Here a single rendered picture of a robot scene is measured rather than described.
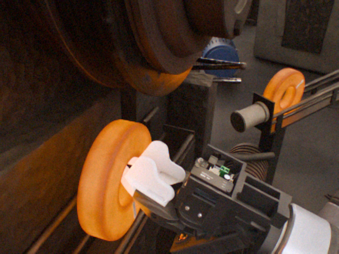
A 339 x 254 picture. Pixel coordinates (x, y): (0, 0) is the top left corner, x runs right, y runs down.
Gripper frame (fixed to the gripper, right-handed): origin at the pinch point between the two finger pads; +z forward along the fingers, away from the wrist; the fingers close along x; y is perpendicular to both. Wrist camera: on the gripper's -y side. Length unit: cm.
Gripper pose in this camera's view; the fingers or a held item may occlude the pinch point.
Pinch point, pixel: (119, 167)
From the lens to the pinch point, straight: 44.6
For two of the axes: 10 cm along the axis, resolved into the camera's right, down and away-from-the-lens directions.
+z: -8.8, -4.5, 1.5
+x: -3.7, 4.6, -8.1
